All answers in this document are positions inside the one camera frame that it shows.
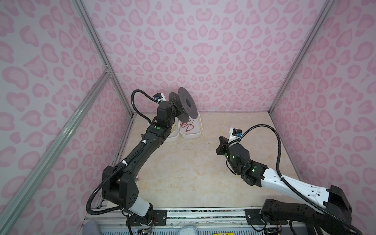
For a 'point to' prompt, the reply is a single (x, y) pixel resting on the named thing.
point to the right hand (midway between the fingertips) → (218, 136)
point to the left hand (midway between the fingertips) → (176, 100)
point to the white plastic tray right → (192, 129)
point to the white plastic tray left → (175, 131)
